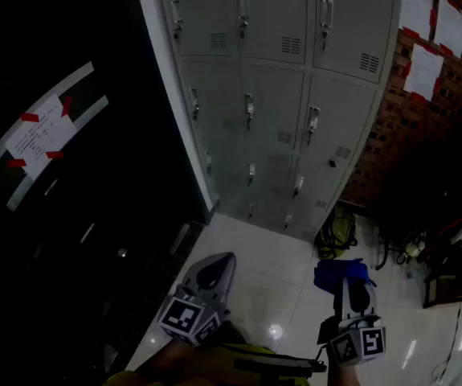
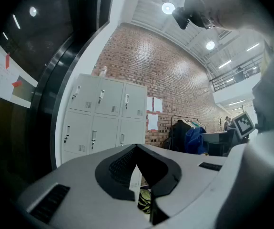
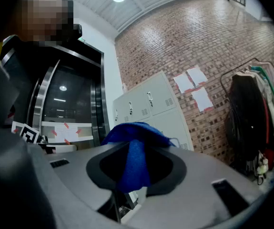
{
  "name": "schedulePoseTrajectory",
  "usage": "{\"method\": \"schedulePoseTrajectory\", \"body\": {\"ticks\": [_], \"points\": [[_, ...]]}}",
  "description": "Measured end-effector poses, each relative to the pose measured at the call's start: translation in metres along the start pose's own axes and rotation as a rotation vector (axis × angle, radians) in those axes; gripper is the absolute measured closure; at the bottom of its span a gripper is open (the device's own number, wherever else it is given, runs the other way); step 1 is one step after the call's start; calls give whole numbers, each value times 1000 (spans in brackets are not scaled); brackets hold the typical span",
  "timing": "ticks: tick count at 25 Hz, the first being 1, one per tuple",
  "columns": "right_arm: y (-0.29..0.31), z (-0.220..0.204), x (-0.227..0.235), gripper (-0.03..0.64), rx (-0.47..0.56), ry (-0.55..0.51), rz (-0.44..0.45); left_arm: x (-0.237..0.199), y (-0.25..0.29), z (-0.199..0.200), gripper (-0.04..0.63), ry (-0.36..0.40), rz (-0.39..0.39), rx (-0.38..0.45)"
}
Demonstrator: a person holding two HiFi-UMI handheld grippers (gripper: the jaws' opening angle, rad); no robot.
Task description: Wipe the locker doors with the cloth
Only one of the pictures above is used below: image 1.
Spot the person's left forearm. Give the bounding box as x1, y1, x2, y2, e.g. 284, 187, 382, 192
141, 338, 202, 381

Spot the white plastic bottle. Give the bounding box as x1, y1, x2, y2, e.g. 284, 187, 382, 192
403, 231, 428, 257

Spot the grey metal locker door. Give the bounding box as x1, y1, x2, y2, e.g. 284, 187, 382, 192
239, 59, 309, 153

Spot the wooden shelf rack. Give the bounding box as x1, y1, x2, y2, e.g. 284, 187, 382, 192
422, 251, 462, 310

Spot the blue cleaning cloth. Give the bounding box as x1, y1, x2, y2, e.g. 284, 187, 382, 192
313, 258, 378, 296

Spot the black chest mount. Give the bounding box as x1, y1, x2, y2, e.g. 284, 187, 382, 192
233, 355, 328, 378

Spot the white paper with red tape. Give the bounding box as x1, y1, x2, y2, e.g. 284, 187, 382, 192
398, 0, 435, 43
403, 43, 445, 102
433, 0, 462, 60

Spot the black hose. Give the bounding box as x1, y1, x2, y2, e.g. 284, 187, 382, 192
374, 231, 401, 272

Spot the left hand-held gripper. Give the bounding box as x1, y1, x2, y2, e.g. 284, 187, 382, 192
157, 251, 238, 347

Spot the yellow and black bag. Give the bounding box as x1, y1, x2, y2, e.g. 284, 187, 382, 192
313, 203, 359, 259

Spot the white printed notice sheet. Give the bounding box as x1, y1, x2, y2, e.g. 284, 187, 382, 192
4, 93, 78, 181

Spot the person's yellow shirt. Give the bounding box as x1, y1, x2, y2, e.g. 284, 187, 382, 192
101, 342, 312, 386

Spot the grey metal locker cabinet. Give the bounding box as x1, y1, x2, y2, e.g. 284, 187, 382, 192
156, 0, 403, 243

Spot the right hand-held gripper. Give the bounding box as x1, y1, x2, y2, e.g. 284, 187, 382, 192
317, 275, 386, 367

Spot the person's right forearm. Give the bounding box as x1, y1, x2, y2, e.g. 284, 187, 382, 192
329, 360, 361, 386

